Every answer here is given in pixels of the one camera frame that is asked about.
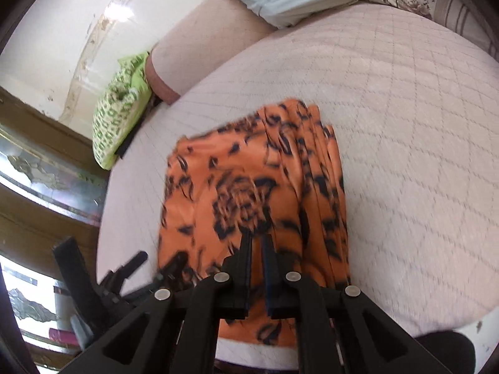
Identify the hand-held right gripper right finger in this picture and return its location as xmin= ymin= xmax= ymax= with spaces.
xmin=261 ymin=235 xmax=453 ymax=374

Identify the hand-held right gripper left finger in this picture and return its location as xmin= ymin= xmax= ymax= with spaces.
xmin=58 ymin=230 xmax=253 ymax=374

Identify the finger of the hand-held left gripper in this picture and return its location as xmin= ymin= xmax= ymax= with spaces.
xmin=99 ymin=251 xmax=149 ymax=288
xmin=124 ymin=252 xmax=204 ymax=305

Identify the orange black floral cloth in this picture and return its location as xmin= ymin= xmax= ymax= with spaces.
xmin=157 ymin=99 xmax=352 ymax=348

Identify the wooden cabinet with glass door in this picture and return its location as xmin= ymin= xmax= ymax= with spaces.
xmin=0 ymin=86 xmax=110 ymax=374

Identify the green patterned pillow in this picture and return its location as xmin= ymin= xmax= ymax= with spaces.
xmin=92 ymin=51 xmax=153 ymax=170

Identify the bed with pink quilted cover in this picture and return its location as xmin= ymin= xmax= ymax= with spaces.
xmin=95 ymin=2 xmax=499 ymax=372

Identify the person's black clothing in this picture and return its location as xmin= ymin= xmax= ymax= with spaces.
xmin=411 ymin=330 xmax=475 ymax=374

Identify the pink bolster with brown band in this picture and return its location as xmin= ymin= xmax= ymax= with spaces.
xmin=146 ymin=0 xmax=278 ymax=106

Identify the beige striped blanket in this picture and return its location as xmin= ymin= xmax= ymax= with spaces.
xmin=358 ymin=0 xmax=499 ymax=60

